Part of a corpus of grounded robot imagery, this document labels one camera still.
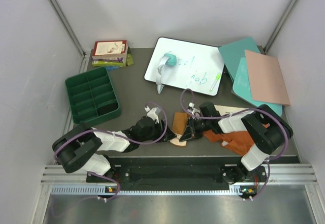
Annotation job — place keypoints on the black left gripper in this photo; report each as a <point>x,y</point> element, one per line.
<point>160,132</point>

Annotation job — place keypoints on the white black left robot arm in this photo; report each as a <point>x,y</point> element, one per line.
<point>78,149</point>

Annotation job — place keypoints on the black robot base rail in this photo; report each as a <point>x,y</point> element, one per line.
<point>182,173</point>

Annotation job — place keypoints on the white dry-erase board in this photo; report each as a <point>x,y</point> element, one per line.
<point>196,68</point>

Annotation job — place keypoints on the blue cover book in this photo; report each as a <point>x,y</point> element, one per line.
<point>110,68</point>

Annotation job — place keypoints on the orange underwear white waistband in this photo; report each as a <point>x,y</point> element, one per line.
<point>238,142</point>

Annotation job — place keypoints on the pink folding board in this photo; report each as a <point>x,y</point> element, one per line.
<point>266,79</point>

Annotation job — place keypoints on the green divided plastic tray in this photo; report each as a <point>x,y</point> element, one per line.
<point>88,91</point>

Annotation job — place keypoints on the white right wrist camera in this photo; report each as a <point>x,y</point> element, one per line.
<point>193,112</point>

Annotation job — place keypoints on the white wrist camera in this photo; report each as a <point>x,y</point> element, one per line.
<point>153,113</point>
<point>193,112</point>

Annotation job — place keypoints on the red cover book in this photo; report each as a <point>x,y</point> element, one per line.
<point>110,49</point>

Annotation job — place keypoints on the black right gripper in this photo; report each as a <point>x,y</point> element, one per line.
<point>189,133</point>

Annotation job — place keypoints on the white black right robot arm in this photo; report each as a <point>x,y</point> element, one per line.
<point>254,134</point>

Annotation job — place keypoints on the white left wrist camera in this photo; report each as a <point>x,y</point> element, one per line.
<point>153,113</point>

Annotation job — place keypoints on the green whiteboard marker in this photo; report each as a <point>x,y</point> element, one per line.
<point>215,82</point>

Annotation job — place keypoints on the dark teal folding board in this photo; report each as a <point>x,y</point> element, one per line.
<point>233,52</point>

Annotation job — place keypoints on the mustard brown underwear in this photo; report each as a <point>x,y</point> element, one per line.
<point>178,128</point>

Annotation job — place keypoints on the black ribbed underwear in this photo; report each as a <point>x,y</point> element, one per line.
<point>106,109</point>

